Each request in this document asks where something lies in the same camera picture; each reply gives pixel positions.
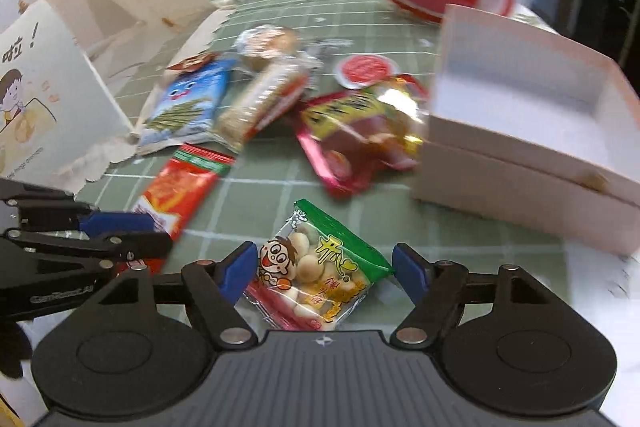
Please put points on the blue snack packet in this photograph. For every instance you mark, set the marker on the blue snack packet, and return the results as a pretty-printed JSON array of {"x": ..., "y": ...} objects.
[{"x": 186, "y": 110}]

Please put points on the red long snack packet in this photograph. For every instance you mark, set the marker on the red long snack packet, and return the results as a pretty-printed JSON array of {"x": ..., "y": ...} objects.
[{"x": 180, "y": 188}]

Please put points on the green grid tablecloth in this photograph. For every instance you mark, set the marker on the green grid tablecloth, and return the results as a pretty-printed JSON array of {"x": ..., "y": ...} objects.
[{"x": 273, "y": 172}]

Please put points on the round red lid cup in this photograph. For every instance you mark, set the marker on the round red lid cup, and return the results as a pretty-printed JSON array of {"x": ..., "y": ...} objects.
[{"x": 358, "y": 71}]

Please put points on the pink open gift box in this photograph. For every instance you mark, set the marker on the pink open gift box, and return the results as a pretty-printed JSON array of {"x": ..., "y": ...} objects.
[{"x": 529, "y": 127}]

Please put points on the black fish tank cabinet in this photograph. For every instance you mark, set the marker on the black fish tank cabinet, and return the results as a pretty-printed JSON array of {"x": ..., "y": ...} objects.
[{"x": 607, "y": 26}]

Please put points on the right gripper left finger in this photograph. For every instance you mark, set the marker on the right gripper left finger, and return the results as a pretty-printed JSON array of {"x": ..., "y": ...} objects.
[{"x": 212, "y": 289}]

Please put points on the round bread clear wrapper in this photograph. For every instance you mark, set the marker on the round bread clear wrapper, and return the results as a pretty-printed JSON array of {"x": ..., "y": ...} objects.
[{"x": 257, "y": 47}]

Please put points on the sesame bar clear wrapper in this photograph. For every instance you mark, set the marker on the sesame bar clear wrapper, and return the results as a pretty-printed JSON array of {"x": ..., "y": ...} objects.
[{"x": 266, "y": 98}]

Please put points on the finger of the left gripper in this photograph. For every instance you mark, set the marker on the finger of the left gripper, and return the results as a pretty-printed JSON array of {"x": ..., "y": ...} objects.
[
  {"x": 29, "y": 207},
  {"x": 21, "y": 252}
]

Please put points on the dark red jujube packet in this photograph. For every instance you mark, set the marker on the dark red jujube packet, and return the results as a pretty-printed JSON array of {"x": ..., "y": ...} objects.
[{"x": 349, "y": 136}]

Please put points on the white cartoon food cover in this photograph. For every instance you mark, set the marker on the white cartoon food cover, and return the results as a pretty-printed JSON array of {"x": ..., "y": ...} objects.
[{"x": 63, "y": 62}]

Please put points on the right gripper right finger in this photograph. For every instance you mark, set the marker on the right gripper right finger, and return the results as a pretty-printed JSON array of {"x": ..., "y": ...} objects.
[{"x": 435, "y": 289}]

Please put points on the green cartoon ball snack packet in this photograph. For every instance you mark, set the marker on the green cartoon ball snack packet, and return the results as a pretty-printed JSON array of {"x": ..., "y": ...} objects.
[{"x": 314, "y": 272}]

